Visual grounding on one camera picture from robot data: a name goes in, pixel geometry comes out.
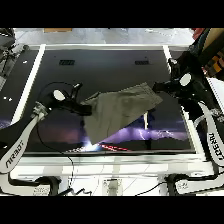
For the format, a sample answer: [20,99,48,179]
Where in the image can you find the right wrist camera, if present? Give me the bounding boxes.
[167,57,180,81]

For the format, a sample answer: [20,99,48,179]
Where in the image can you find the black cable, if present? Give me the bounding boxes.
[35,81,92,197]
[143,181,169,197]

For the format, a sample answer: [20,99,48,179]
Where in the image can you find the grey garment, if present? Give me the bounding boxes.
[80,81,164,145]

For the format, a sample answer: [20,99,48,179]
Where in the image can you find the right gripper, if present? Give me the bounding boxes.
[152,81,176,98]

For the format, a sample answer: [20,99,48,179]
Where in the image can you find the heap of clothes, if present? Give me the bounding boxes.
[188,27,224,82]

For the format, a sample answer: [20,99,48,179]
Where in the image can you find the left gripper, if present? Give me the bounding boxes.
[67,99,94,117]

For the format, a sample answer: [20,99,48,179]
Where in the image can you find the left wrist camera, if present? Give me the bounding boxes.
[70,82,83,102]

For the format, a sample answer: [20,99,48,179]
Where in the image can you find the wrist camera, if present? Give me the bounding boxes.
[167,57,180,81]
[70,82,83,102]

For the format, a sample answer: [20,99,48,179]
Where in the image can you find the silver frame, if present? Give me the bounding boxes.
[0,43,224,197]

